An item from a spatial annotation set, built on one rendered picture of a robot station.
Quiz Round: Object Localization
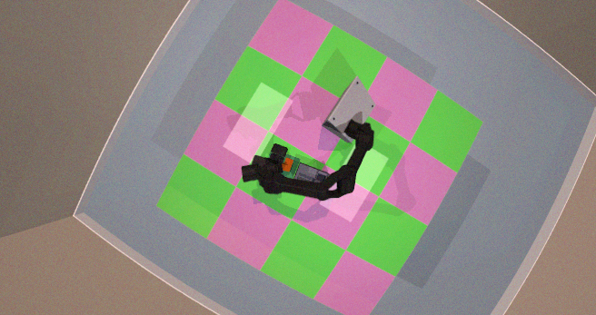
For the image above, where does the orange block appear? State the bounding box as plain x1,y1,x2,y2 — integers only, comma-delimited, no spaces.
282,157,293,172

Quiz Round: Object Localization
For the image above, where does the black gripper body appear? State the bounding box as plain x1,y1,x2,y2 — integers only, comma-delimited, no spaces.
270,143,288,163

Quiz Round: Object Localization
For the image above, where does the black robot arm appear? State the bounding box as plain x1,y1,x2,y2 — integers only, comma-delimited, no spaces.
242,119,374,201

